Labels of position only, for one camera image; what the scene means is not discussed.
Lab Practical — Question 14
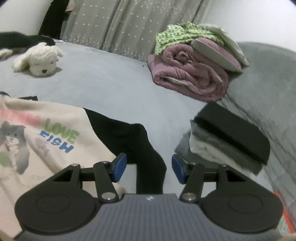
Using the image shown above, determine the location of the cream and black sweatshirt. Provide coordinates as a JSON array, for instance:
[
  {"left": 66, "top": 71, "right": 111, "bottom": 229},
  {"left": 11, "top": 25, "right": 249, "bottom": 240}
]
[{"left": 1, "top": 92, "right": 167, "bottom": 237}]

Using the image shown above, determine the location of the white folded garment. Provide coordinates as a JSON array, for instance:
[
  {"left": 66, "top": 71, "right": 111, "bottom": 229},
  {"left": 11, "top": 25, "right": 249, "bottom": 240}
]
[{"left": 189, "top": 134, "right": 245, "bottom": 173}]

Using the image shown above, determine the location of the grey folded knit garment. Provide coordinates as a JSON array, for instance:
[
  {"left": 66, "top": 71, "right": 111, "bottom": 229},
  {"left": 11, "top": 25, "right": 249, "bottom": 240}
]
[{"left": 175, "top": 132, "right": 192, "bottom": 162}]

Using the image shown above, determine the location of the dark grey folded garment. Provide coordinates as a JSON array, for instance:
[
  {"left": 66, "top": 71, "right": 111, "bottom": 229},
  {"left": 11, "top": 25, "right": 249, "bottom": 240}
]
[{"left": 190, "top": 120, "right": 262, "bottom": 177}]

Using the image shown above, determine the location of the black folded garment on stack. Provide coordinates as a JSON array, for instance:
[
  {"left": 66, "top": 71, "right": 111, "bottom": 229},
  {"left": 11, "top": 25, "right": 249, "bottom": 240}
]
[{"left": 194, "top": 102, "right": 270, "bottom": 165}]

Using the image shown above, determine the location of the grey blanket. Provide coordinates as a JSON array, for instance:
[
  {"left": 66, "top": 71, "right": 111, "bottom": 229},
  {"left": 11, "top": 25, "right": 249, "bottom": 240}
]
[{"left": 221, "top": 42, "right": 295, "bottom": 206}]

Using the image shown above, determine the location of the pink folded quilt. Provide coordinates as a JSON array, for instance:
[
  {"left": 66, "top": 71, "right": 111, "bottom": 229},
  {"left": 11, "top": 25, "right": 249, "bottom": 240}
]
[{"left": 147, "top": 44, "right": 228, "bottom": 102}]

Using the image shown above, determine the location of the orange object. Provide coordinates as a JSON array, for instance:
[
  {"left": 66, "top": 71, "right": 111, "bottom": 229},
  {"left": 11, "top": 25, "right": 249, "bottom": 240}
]
[{"left": 274, "top": 191, "right": 295, "bottom": 235}]

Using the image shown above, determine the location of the pink grey pillow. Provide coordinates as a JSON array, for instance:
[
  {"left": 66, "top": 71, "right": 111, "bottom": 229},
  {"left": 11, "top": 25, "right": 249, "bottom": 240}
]
[{"left": 190, "top": 24, "right": 249, "bottom": 73}]

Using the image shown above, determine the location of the white plush dog toy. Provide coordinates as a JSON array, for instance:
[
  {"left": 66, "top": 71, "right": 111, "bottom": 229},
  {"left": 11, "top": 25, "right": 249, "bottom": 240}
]
[{"left": 13, "top": 43, "right": 63, "bottom": 77}]

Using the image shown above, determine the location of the green patterned cloth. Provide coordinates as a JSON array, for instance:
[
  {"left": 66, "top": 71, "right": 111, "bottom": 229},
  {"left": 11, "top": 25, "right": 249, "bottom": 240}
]
[{"left": 154, "top": 22, "right": 225, "bottom": 56}]

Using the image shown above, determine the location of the grey dotted curtain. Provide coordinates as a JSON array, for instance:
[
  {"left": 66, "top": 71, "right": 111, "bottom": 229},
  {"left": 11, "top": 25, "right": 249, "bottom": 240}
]
[{"left": 61, "top": 1, "right": 210, "bottom": 62}]

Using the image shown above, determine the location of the black hanging coat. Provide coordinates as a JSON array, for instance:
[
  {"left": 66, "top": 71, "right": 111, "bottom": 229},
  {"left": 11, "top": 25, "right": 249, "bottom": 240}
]
[{"left": 39, "top": 0, "right": 69, "bottom": 40}]

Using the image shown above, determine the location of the black and white garment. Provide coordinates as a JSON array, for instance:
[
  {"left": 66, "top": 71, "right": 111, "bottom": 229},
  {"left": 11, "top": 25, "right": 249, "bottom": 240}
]
[{"left": 0, "top": 32, "right": 55, "bottom": 60}]

